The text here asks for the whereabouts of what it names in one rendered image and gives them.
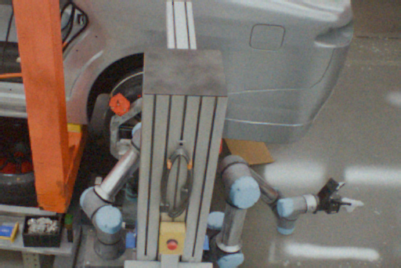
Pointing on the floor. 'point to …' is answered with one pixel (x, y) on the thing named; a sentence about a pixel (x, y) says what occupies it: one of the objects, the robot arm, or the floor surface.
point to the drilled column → (34, 260)
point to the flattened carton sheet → (250, 151)
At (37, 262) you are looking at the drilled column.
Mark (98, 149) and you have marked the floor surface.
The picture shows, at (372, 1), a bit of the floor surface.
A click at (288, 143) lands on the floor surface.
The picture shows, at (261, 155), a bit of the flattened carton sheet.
